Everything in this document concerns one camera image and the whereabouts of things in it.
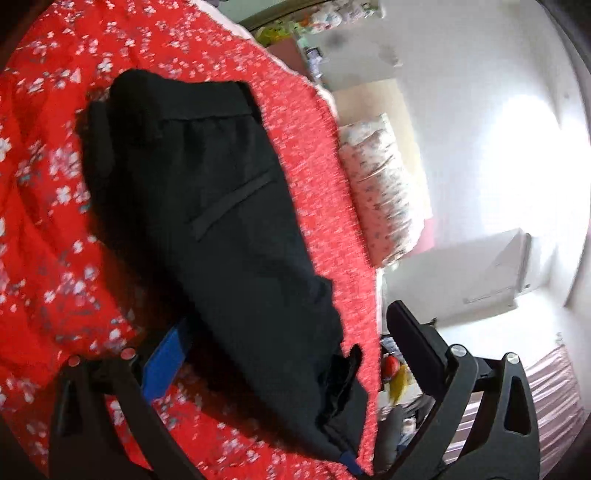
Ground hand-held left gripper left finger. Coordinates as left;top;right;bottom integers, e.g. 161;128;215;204
48;320;204;480

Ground cream and pink headboard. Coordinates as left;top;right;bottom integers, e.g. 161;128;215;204
331;78;440;260

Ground pink curtain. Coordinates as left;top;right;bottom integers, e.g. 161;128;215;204
443;344;583;474

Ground grey cloth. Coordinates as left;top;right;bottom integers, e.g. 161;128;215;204
376;406;419;472

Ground black pants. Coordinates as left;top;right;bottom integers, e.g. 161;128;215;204
81;69;371;468

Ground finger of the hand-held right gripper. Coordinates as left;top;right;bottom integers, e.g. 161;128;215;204
339;452;365;477

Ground floral print pillow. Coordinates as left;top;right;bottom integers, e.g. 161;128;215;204
338;113;426;269

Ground pink nightstand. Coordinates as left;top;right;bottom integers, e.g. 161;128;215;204
267;39;324;85

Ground stack of plush toys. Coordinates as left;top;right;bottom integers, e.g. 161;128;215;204
295;0;385;35

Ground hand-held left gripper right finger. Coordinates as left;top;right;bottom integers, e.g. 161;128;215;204
385;300;541;480

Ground red floral blanket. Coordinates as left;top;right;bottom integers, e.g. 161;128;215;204
0;0;384;480

